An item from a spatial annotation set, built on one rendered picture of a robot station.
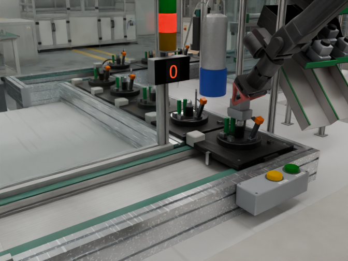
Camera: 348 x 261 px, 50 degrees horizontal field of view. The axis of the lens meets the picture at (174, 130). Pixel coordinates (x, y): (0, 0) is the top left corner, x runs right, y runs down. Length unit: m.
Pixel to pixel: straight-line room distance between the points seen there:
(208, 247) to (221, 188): 0.15
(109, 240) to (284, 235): 0.43
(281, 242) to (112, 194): 0.44
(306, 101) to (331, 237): 0.53
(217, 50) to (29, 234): 1.46
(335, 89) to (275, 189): 0.65
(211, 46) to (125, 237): 1.42
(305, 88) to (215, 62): 0.79
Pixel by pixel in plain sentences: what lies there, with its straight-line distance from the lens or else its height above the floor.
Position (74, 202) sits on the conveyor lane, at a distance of 0.99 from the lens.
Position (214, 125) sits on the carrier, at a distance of 1.32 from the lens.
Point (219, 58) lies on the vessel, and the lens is 2.07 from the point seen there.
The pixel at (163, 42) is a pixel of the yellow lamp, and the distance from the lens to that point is 1.06.
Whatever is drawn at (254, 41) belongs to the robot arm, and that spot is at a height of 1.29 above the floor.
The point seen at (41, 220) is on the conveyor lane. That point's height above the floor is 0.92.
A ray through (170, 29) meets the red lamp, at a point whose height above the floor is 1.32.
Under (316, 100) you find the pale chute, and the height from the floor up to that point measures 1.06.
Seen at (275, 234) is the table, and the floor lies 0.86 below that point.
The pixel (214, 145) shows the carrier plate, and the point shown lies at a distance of 1.15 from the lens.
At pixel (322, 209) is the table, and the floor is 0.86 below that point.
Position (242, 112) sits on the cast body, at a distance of 1.13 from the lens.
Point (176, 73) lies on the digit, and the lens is 1.08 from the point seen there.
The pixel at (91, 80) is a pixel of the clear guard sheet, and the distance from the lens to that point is 1.01.
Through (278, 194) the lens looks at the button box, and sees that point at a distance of 0.99.
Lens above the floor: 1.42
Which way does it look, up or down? 21 degrees down
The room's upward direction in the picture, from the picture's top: straight up
